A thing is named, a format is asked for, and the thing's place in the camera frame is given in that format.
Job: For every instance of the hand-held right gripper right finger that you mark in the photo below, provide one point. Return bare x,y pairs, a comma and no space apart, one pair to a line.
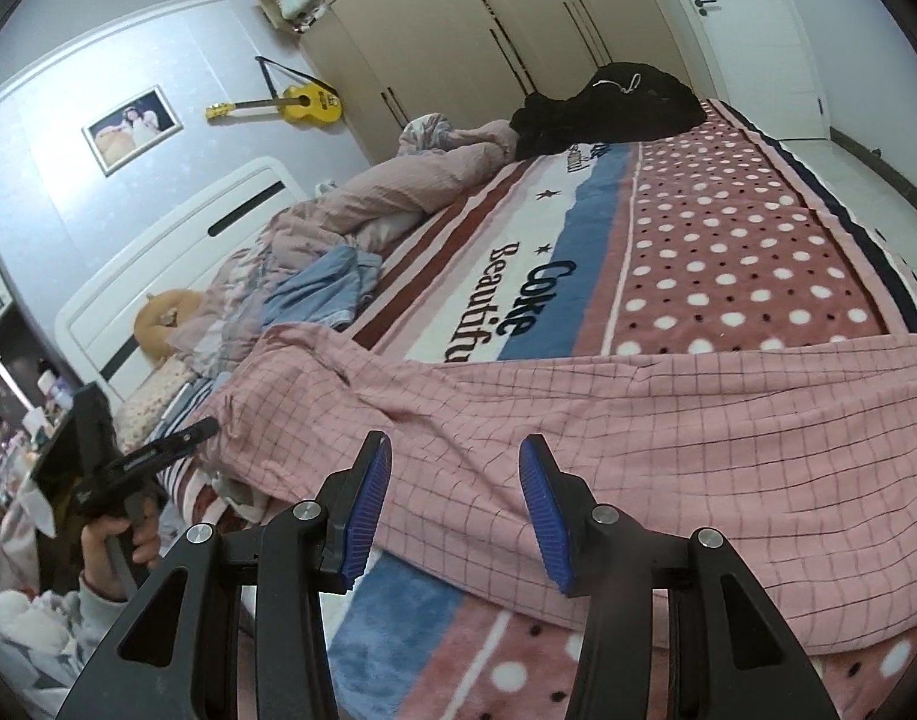
542,510

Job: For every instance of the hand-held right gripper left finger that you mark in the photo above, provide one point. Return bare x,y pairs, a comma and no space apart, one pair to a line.
372,499

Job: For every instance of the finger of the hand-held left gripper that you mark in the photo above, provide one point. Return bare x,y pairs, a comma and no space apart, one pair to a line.
181,441

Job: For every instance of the pink checked pants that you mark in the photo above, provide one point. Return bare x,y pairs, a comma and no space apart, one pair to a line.
653,450

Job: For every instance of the person's left forearm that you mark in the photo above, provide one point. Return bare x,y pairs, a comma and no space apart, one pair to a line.
91,619

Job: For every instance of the person's left hand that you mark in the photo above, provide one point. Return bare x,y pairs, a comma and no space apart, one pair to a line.
98,559

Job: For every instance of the striped cloth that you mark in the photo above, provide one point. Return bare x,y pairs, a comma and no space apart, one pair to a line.
184,405

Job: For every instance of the floral pillow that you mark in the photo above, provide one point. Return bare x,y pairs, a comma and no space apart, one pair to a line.
154,397

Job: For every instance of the orange plush toy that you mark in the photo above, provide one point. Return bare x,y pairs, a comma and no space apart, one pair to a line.
154,322

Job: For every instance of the white desk lamp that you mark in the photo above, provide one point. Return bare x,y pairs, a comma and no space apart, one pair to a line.
1,375

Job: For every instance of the white fluffy cloth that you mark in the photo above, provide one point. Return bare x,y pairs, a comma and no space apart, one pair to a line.
16,615

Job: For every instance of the blue denim shorts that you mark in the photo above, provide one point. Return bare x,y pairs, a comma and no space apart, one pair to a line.
327,289

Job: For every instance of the white bed headboard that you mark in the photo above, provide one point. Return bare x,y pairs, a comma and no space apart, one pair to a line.
181,225

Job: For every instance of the printed fleece blanket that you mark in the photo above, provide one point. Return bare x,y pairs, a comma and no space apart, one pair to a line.
728,262

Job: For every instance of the pink quilt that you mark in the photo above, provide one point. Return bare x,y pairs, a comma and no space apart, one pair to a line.
398,187

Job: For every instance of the yellow guitar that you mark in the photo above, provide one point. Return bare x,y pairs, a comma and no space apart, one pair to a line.
308,105

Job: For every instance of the black clothing pile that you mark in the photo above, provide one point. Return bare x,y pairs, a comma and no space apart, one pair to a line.
615,109

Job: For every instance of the cardboard box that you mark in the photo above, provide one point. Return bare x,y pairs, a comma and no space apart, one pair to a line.
278,4

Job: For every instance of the beige wardrobe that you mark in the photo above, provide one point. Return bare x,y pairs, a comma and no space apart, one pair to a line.
458,22

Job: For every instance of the white door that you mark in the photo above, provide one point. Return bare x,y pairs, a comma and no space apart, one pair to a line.
750,37

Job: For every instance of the framed wall picture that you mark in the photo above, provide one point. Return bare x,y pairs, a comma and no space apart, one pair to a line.
132,127

